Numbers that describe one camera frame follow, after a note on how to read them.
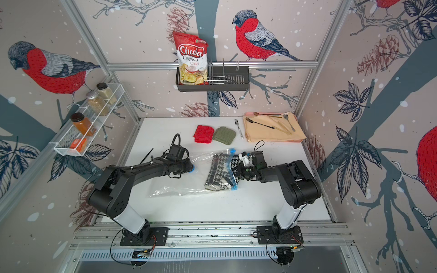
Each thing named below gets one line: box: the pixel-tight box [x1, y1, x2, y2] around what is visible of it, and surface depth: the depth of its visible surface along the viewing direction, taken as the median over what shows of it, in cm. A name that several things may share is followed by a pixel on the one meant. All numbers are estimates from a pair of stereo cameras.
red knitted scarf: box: [192, 125, 215, 144], surface depth 109 cm
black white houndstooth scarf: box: [204, 153, 243, 192], surface depth 90 cm
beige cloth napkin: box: [243, 112, 307, 143], surface depth 117 cm
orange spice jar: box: [70, 112, 97, 137], surface depth 69 cm
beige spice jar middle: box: [85, 91, 110, 117], surface depth 78 cm
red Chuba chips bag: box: [172, 31, 209, 86], surface depth 81 cm
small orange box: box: [69, 138, 87, 152], surface depth 68 cm
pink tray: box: [242, 111, 291, 118], surface depth 125 cm
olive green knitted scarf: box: [212, 126, 237, 146], surface depth 109 cm
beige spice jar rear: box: [96, 82, 117, 105], surface depth 82 cm
